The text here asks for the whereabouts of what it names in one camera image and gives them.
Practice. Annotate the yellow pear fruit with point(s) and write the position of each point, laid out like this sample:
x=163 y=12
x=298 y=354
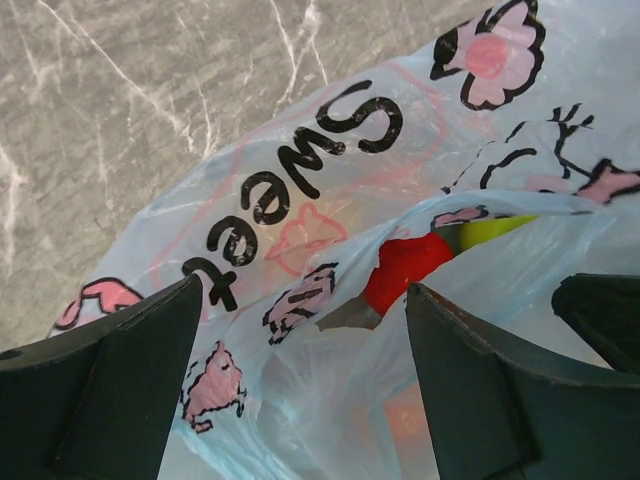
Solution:
x=472 y=234

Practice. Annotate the light blue printed plastic bag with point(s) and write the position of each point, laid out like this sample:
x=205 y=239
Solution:
x=530 y=109

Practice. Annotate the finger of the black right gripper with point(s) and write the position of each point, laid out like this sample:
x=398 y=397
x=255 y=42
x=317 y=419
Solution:
x=604 y=311

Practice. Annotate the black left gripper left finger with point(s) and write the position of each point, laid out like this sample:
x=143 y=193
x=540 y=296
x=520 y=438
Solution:
x=98 y=401

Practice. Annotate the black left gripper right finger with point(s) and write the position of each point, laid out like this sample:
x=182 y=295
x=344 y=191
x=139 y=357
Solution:
x=501 y=407

